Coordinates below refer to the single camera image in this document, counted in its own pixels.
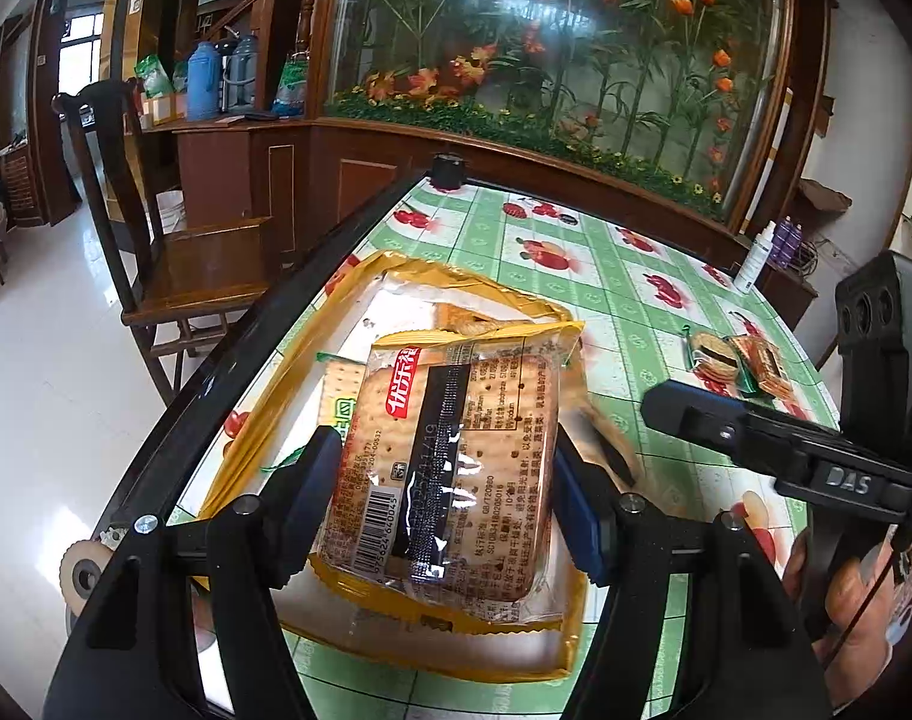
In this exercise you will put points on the purple bottle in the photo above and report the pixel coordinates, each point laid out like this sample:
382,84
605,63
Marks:
795,244
778,240

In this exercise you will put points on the person's right hand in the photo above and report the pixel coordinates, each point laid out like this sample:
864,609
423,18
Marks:
861,615

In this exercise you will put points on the large yellow cracker bag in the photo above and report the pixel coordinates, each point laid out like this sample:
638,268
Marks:
276,382

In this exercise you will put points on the round black-rimmed table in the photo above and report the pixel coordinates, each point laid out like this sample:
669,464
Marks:
182,427

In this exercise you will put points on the brown cardboard box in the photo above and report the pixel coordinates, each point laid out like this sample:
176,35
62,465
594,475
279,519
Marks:
823,199

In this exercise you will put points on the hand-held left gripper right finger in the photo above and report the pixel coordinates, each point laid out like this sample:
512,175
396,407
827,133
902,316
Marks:
576,517

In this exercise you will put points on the yellow-edged cracker packet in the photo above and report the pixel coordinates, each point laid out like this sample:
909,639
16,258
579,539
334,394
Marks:
456,465

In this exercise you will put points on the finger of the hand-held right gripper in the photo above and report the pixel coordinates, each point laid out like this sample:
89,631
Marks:
696,412

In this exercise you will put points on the orange biscuit packet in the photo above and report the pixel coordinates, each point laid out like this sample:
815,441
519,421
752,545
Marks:
763,367

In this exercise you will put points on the wooden side cabinet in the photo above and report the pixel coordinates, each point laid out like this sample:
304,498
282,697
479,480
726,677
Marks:
21,180

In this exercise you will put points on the blue thermos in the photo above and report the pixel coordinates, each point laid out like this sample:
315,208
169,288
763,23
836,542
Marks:
202,82

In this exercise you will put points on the grey-blue water jug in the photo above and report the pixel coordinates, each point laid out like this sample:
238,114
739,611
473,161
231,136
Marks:
242,75

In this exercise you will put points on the green bag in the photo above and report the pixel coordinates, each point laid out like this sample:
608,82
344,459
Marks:
150,79

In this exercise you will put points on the white spray bottle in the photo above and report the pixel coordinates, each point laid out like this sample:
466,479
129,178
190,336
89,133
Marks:
752,259

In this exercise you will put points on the dark wooden chair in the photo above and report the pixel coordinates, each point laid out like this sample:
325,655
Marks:
201,262

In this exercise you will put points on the tape roll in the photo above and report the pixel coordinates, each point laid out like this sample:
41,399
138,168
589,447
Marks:
81,577

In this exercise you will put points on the round cracker packet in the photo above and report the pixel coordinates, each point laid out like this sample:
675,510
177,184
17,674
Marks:
711,356

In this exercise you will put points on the wooden display cabinet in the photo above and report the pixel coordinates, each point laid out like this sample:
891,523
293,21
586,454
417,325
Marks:
223,172

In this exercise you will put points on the black jar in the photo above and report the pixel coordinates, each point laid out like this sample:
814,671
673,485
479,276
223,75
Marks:
448,171

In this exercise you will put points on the artificial flower glass display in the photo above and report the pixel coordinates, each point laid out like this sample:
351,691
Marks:
538,52

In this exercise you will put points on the plastic bottle green label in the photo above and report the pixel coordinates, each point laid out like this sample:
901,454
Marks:
291,86

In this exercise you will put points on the square cracker packet green label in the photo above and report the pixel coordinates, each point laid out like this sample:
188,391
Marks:
340,397

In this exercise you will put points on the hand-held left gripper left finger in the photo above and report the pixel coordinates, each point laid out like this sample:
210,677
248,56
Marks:
313,495

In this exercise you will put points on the white bucket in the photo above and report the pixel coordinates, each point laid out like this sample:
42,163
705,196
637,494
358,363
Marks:
169,211

